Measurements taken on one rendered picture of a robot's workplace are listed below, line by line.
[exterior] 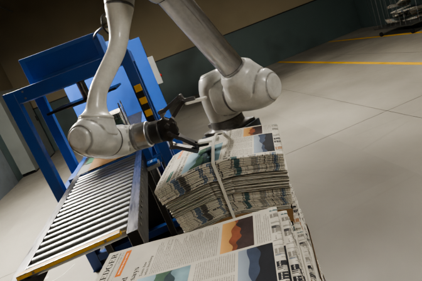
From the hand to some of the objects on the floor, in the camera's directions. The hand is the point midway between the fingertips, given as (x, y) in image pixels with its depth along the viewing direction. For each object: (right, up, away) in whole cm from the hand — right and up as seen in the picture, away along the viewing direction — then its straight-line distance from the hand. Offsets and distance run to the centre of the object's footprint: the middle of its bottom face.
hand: (209, 118), depth 113 cm
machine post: (-12, -88, +185) cm, 205 cm away
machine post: (-102, -110, +235) cm, 279 cm away
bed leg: (-26, -97, +171) cm, 198 cm away
